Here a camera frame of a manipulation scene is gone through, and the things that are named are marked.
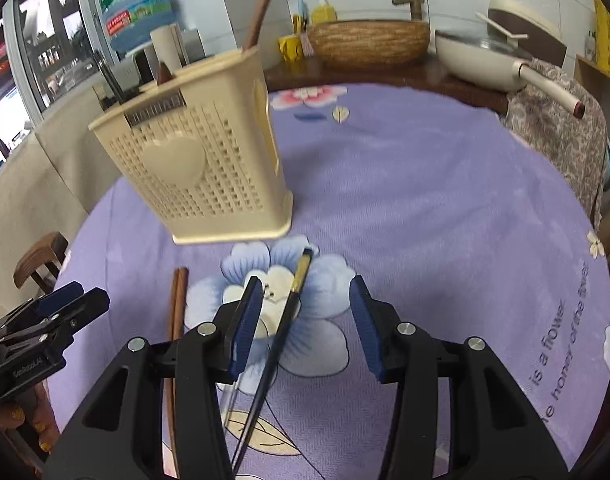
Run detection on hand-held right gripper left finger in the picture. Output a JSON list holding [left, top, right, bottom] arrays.
[[42, 276, 264, 480]]

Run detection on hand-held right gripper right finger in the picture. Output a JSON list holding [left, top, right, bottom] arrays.
[[349, 275, 571, 480]]

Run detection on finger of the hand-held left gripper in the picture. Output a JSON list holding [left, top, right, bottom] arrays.
[[0, 281, 86, 333], [0, 287, 110, 356]]

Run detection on brown wooden chopstick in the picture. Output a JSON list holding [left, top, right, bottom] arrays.
[[175, 267, 190, 346], [242, 0, 287, 53], [164, 267, 183, 478]]

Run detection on cream plastic utensil holder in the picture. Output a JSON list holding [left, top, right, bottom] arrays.
[[87, 45, 295, 246]]

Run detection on person's left hand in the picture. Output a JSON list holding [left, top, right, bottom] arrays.
[[0, 377, 63, 463]]

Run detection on dark wooden chair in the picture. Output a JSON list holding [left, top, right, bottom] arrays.
[[13, 232, 70, 293]]

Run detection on purple floral tablecloth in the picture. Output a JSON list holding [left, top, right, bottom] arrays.
[[45, 82, 610, 480]]

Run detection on sliding glass window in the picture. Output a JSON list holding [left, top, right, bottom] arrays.
[[0, 0, 98, 181]]

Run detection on dark wooden counter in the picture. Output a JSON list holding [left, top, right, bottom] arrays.
[[262, 55, 508, 111]]

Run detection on floral chair cover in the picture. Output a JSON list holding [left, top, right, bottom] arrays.
[[500, 57, 608, 231]]

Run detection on cream frying pan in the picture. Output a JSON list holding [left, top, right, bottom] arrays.
[[434, 30, 586, 120]]

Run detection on yellow cup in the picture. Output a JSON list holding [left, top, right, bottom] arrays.
[[278, 34, 305, 63]]

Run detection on grey water dispenser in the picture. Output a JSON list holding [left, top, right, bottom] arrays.
[[116, 27, 207, 92]]

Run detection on blue water bottle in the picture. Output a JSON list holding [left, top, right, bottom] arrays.
[[95, 0, 178, 53]]

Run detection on glass pan lid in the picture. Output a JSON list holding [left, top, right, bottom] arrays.
[[435, 30, 533, 58]]

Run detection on yellow soap pump bottle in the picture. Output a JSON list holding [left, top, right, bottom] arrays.
[[311, 0, 338, 25]]

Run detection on white rice paddle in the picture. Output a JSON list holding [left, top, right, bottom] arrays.
[[475, 11, 528, 41]]

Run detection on bronze faucet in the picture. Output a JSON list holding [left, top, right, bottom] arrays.
[[391, 0, 422, 22]]

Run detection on light wooden shelf unit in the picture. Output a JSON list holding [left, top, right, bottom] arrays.
[[575, 55, 610, 106]]

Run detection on beige wall cover cloth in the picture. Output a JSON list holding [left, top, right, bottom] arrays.
[[0, 105, 126, 311]]

